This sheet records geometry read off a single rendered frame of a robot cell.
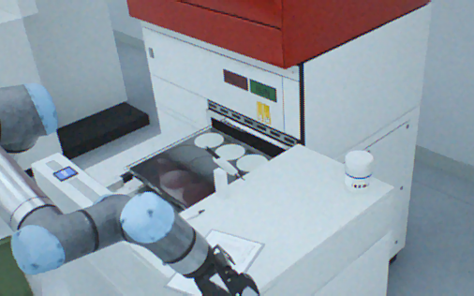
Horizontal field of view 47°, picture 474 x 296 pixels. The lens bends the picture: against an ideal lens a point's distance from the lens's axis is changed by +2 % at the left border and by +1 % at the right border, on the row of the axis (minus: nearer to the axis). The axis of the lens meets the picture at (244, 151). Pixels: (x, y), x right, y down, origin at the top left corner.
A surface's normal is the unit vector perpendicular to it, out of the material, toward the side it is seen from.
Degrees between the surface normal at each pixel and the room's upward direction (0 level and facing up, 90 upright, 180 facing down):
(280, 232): 0
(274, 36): 90
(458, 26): 90
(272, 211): 0
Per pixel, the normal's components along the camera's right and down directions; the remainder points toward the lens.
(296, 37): 0.68, 0.35
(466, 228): -0.07, -0.85
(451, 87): -0.73, 0.40
